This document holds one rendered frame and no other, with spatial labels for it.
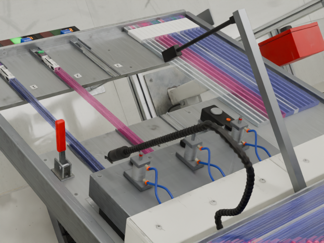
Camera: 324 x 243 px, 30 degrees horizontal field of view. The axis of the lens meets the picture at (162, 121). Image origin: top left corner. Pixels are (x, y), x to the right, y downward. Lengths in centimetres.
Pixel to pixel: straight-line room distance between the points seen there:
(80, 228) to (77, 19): 150
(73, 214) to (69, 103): 131
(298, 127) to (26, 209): 68
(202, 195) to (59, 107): 137
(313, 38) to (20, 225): 105
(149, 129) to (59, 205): 28
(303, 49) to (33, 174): 106
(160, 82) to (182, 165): 146
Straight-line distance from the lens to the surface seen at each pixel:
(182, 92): 243
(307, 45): 193
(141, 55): 150
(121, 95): 240
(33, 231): 152
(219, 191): 97
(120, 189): 98
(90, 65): 144
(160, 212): 92
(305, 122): 135
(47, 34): 159
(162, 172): 102
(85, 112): 231
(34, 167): 110
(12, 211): 151
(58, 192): 104
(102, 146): 117
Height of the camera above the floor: 206
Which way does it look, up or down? 57 degrees down
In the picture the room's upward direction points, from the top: 69 degrees clockwise
